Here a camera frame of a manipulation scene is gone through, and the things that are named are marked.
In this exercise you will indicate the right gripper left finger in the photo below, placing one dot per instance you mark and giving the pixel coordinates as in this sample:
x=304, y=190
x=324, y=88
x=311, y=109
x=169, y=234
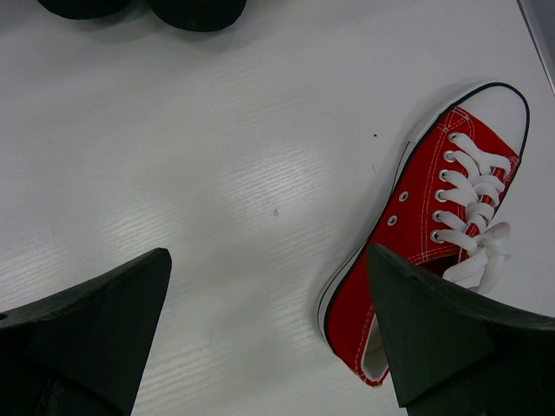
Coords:
x=83, y=350

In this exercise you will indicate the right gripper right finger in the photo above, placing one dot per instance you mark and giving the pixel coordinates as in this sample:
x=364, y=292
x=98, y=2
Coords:
x=451, y=351

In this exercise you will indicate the red canvas sneaker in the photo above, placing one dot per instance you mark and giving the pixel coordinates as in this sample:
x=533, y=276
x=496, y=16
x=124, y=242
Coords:
x=453, y=176

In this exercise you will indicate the left dark green shoe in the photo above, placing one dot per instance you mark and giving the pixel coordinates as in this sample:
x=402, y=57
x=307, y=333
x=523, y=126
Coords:
x=84, y=9

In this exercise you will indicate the dark green shoe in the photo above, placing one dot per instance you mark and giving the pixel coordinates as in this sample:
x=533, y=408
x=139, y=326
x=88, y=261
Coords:
x=198, y=15
x=84, y=9

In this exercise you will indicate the right dark green shoe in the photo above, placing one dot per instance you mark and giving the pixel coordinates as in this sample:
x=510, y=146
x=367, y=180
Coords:
x=198, y=15

